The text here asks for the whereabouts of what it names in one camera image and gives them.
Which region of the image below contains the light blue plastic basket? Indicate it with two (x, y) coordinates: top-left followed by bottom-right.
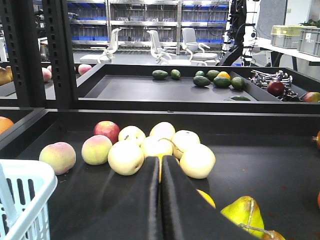
(0, 159), (58, 240)

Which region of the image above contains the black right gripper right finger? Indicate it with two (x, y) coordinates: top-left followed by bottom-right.
(161, 155), (257, 240)

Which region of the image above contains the peach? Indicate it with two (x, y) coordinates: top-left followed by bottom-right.
(39, 142), (77, 175)
(81, 135), (113, 166)

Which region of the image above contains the peach left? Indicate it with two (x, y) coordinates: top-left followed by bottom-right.
(39, 142), (77, 175)

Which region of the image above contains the red apple among pears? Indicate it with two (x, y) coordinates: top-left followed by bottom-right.
(93, 120), (121, 144)

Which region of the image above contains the white pear front left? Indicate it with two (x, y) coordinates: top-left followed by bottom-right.
(107, 140), (145, 176)

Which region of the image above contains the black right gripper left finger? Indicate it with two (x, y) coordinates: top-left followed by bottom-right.
(48, 157), (159, 240)

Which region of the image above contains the lemon middle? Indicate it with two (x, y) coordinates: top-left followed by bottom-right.
(197, 189), (216, 208)

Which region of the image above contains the white pear front right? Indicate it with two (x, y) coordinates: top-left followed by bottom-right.
(179, 143), (216, 179)

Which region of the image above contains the lemon near white pears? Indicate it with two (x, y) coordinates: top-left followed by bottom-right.
(156, 153), (180, 184)

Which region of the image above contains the white pear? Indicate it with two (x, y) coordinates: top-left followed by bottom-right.
(179, 143), (216, 179)
(107, 140), (145, 176)

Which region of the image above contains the green yellow pear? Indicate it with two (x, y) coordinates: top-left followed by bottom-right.
(220, 195), (265, 229)

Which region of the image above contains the peach right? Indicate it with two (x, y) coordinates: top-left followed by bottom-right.
(81, 135), (113, 166)

